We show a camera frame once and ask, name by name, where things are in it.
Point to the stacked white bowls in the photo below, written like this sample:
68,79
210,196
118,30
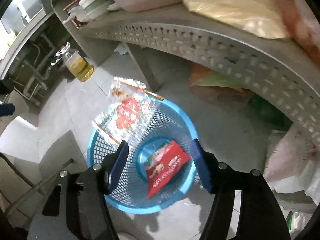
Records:
95,8

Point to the orange green bag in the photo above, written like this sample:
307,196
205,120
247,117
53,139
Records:
208,84

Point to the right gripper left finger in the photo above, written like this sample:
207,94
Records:
75,206

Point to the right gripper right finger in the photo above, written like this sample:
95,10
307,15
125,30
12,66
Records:
260,215

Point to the blue mesh trash basket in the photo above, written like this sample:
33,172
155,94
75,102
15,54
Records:
159,124

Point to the cooking oil jug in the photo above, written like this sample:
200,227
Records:
74,62

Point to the clear red snack bag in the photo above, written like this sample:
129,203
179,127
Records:
130,111

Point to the yellow contents plastic bag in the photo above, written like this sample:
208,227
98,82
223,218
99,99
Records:
261,18

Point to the perforated metal shelf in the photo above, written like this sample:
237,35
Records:
277,70

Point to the red snack wrapper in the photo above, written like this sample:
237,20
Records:
163,165

